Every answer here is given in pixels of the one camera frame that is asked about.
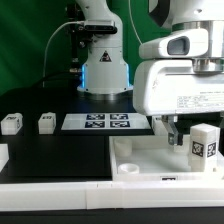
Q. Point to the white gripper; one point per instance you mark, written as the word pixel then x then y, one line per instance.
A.
pixel 170 88

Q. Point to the white square tabletop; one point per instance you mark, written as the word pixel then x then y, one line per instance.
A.
pixel 151 158

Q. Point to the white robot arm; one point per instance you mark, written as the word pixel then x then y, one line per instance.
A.
pixel 197 34

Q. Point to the white marker sheet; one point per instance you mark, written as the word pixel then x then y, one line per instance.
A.
pixel 105 121

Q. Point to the white front fence bar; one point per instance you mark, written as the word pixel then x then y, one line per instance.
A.
pixel 109 194

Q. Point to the white fence bar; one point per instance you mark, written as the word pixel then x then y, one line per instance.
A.
pixel 109 194
pixel 4 155

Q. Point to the white left fence bar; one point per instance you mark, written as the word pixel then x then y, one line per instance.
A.
pixel 4 155

